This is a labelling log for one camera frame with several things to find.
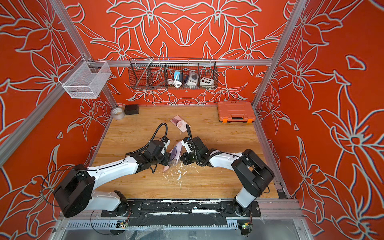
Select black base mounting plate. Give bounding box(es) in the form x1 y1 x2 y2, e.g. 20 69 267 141
101 199 261 226

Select pink paper packet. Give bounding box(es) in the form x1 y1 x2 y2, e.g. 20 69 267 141
170 115 188 133

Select orange plastic tool case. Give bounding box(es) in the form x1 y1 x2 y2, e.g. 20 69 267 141
217 101 256 124

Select white round-dial device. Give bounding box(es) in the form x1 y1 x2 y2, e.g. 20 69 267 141
185 72 199 87

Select white mesh wall basket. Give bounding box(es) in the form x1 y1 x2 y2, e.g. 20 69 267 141
60 62 112 99

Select white dotted cube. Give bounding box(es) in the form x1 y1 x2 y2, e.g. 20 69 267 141
200 77 214 88

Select black wire wall basket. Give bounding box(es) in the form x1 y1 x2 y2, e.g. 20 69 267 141
128 58 219 90

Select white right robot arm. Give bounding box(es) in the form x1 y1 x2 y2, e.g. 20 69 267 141
181 137 275 211

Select clear tape roll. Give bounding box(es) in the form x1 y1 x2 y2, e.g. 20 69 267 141
111 107 126 120

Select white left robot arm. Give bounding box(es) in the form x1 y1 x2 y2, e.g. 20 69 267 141
54 137 171 218

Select blue small box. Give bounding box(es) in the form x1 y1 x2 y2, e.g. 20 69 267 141
173 71 183 83

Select small black box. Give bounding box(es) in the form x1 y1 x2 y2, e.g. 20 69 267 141
124 105 140 116

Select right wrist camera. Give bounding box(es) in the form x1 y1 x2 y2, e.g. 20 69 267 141
182 137 193 154

